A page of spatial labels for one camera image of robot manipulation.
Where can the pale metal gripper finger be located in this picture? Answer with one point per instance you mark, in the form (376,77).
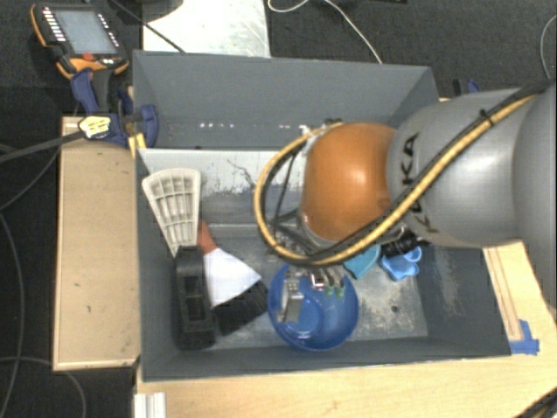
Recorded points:
(319,281)
(294,306)

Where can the blue plastic bowl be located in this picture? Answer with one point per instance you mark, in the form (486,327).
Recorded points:
(330,325)

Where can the teal plastic piece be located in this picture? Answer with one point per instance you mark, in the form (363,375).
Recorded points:
(363,263)

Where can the white brush with black bristles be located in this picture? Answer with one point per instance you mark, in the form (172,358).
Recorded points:
(228,277)

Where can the blue plastic piece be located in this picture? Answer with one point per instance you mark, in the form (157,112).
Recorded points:
(402,268)

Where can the black plastic box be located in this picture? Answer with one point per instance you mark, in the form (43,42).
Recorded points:
(191,303)

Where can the white ribbed plastic fan piece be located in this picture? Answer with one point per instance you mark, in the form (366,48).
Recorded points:
(176,203)

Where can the grey metal bin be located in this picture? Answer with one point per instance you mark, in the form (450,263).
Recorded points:
(243,98)

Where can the pale wood flat board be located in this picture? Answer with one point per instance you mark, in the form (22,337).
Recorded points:
(93,255)

